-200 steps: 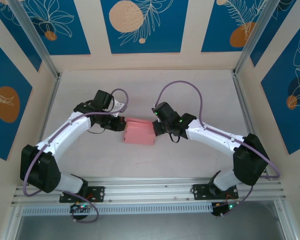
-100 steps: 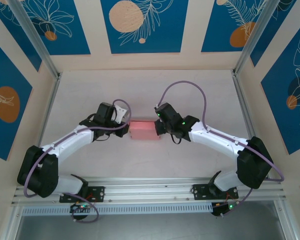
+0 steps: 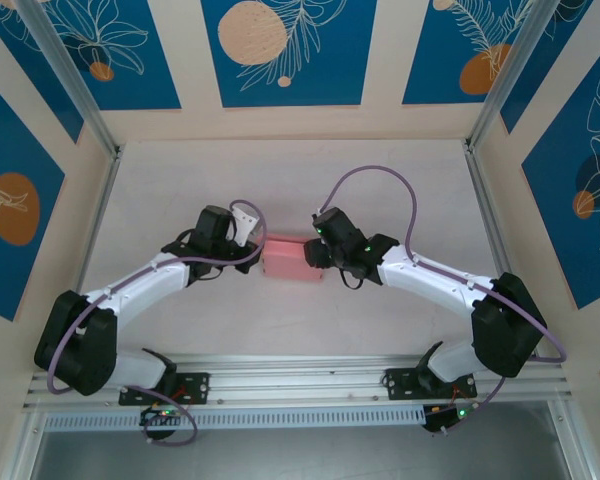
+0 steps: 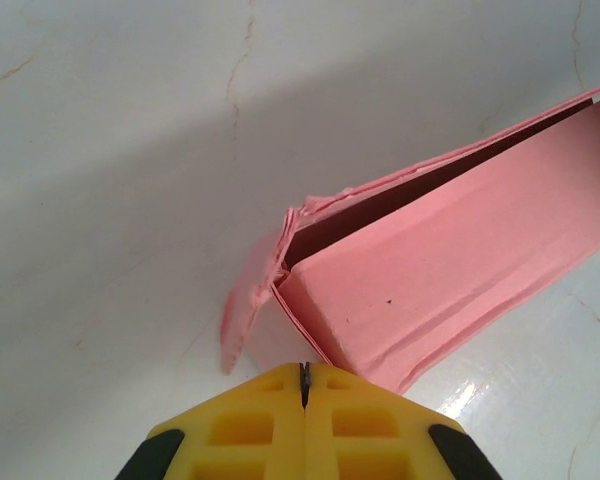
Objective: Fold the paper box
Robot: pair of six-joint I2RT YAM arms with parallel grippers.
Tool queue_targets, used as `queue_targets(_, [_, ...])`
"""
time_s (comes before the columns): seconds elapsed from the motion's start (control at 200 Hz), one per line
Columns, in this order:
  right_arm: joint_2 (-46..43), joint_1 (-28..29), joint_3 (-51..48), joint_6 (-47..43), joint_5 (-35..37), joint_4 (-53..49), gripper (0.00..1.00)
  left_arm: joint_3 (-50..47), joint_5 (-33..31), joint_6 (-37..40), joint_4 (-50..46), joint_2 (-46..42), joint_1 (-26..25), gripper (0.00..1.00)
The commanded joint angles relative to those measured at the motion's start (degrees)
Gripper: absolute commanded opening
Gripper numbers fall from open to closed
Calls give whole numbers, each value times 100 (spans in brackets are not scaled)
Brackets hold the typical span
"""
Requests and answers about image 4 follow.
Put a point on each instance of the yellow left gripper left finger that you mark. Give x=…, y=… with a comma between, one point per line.
x=240, y=430

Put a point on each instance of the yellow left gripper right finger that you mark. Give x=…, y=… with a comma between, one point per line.
x=370, y=430

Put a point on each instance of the pink paper box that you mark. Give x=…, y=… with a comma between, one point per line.
x=430, y=250

